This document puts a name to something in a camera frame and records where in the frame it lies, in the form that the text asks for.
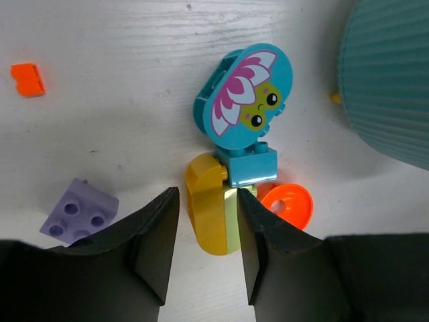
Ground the yellow curved striped lego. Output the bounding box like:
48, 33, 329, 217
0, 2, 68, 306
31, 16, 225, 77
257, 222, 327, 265
184, 153, 228, 256

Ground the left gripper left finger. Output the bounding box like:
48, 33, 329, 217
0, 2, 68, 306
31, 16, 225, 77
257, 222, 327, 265
1, 187, 180, 321

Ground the small orange lego piece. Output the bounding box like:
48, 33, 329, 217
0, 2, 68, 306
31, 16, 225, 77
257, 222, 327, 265
10, 63, 46, 97

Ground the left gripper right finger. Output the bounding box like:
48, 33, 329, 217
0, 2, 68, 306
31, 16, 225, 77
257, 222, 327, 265
237, 189, 428, 321

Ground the pale green lego block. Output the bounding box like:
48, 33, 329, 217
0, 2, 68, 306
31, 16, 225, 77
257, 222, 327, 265
223, 185, 241, 254

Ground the teal round divided container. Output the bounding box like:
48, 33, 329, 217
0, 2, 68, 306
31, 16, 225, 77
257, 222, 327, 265
337, 1, 428, 170

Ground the light purple square lego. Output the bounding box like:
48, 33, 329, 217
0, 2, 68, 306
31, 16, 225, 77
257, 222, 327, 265
40, 178, 119, 245

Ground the teal flower frog lego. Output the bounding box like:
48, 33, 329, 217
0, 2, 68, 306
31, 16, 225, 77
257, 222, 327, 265
193, 43, 293, 187

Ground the orange round dish lego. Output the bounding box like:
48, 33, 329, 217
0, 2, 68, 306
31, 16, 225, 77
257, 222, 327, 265
257, 182, 314, 230

